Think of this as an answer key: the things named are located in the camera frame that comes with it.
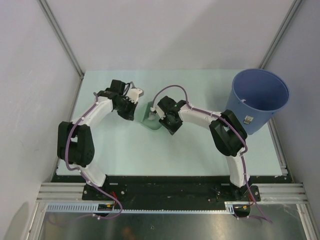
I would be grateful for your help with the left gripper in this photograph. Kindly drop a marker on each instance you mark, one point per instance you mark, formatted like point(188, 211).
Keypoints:
point(130, 115)

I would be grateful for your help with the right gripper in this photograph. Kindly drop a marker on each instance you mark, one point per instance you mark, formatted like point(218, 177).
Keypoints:
point(172, 129)

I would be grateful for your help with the green dustpan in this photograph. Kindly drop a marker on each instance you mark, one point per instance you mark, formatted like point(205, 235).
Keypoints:
point(148, 118)

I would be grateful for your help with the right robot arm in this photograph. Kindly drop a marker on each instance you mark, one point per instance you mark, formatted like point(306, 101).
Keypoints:
point(228, 135)

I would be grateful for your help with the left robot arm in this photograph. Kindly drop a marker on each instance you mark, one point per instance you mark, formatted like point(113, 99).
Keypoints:
point(75, 144)

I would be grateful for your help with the blue plastic bin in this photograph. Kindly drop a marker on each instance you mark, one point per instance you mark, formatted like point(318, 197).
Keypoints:
point(256, 96)

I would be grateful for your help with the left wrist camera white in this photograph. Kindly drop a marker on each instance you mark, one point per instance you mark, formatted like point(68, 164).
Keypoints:
point(134, 94)

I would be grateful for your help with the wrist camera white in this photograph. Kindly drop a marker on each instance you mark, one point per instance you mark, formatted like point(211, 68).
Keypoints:
point(157, 110)
point(134, 94)

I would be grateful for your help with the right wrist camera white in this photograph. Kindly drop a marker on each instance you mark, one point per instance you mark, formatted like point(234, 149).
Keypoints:
point(157, 110)

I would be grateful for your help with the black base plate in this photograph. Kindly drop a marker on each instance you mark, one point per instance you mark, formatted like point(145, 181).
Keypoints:
point(174, 193)

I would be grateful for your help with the aluminium frame rail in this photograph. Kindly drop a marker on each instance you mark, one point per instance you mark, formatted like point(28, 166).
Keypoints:
point(274, 193)

